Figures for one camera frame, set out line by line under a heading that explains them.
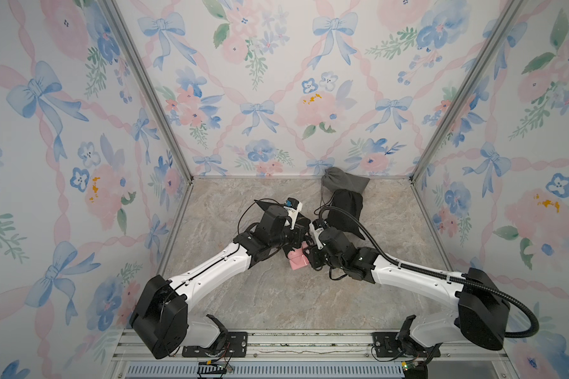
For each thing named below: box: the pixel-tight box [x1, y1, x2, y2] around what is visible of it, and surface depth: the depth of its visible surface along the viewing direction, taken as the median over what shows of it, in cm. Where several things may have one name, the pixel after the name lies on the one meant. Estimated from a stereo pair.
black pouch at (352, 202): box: [327, 188, 366, 241], surface depth 98 cm
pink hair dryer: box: [286, 240, 310, 271], surface depth 83 cm
